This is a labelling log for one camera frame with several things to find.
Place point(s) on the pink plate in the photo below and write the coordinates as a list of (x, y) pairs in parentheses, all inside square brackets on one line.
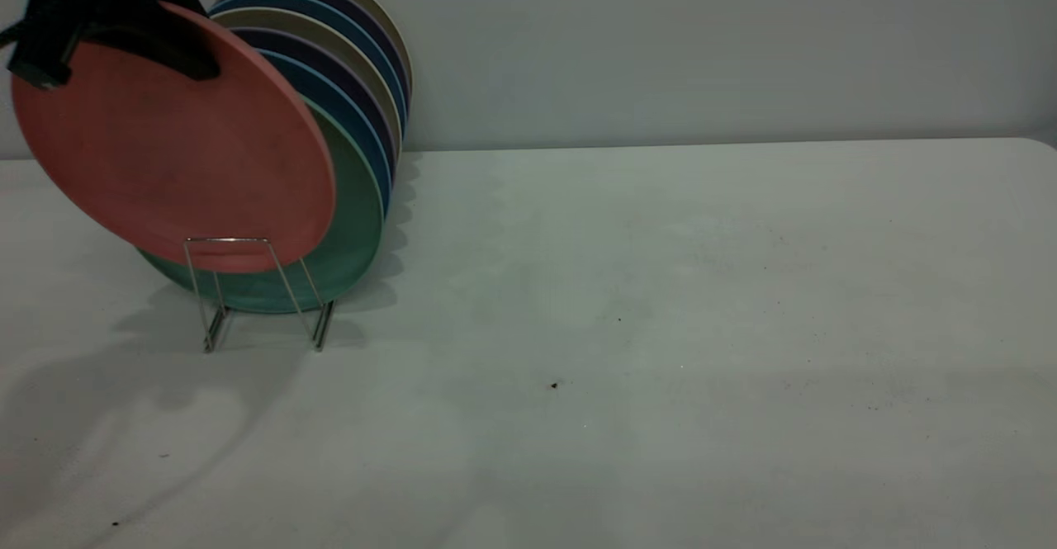
[(182, 153)]

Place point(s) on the green plate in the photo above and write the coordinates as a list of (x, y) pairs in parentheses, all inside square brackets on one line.
[(355, 235)]

